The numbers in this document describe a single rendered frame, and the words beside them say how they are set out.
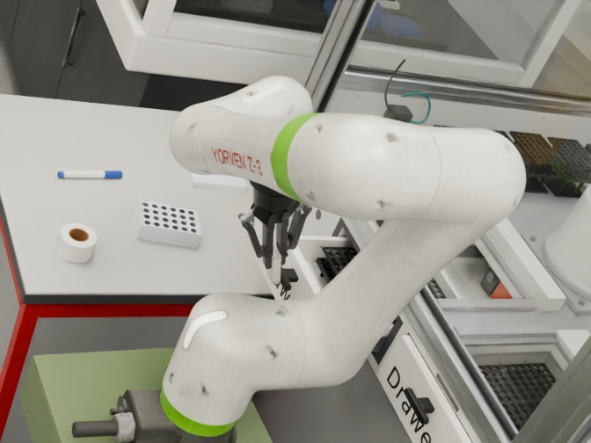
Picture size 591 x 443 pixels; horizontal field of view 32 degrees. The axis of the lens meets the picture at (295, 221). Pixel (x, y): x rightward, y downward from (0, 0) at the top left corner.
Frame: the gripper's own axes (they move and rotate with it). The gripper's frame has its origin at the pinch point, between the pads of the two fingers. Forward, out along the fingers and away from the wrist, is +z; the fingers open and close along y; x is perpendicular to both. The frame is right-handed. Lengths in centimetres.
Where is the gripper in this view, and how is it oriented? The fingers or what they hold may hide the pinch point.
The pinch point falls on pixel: (273, 265)
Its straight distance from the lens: 185.2
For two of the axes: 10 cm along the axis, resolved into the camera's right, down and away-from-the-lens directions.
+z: -0.3, 7.2, 6.9
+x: 3.5, 6.6, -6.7
